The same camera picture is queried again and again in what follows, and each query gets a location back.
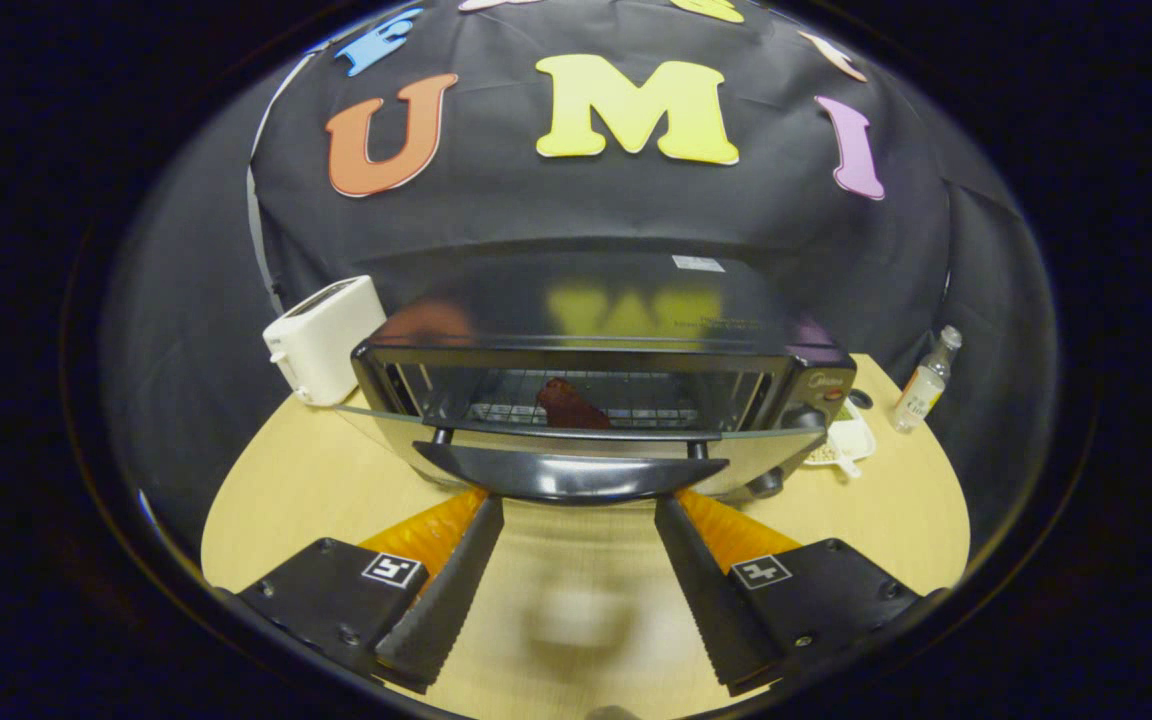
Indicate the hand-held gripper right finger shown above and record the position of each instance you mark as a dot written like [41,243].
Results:
[716,600]

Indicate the small clear bottle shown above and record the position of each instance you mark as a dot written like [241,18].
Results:
[921,390]

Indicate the white bread toaster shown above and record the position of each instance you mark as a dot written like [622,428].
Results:
[321,340]

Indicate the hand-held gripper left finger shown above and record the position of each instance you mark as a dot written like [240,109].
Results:
[446,600]

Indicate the black toaster oven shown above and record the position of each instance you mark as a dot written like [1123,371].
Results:
[576,300]

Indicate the brown meat piece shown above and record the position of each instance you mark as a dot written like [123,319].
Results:
[566,403]

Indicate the white divided seasoning dish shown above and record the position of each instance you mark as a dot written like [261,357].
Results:
[848,440]

